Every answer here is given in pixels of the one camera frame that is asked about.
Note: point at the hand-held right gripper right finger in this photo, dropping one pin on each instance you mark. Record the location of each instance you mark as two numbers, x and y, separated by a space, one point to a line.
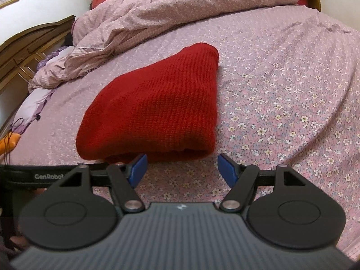
227 170

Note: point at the lilac ruffled pillow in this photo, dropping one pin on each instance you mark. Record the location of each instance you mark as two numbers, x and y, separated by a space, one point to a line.
31 104

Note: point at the pink floral quilt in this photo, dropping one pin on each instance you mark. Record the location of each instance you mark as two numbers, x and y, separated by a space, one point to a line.
168 8

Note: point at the carved wooden headboard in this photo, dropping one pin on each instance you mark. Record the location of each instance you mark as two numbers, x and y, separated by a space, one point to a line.
22 50

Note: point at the orange soft item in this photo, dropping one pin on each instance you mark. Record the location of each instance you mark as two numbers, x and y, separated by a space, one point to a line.
11 142

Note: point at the person's left hand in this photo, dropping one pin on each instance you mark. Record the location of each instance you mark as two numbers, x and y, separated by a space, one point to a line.
19 242

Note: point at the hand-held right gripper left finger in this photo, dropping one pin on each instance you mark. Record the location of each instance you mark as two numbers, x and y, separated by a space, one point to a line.
137 171

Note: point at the red knit cardigan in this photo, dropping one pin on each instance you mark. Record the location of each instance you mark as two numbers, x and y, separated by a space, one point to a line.
157 104

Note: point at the red item in shelf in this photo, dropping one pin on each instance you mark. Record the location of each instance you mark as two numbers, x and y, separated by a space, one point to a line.
303 0

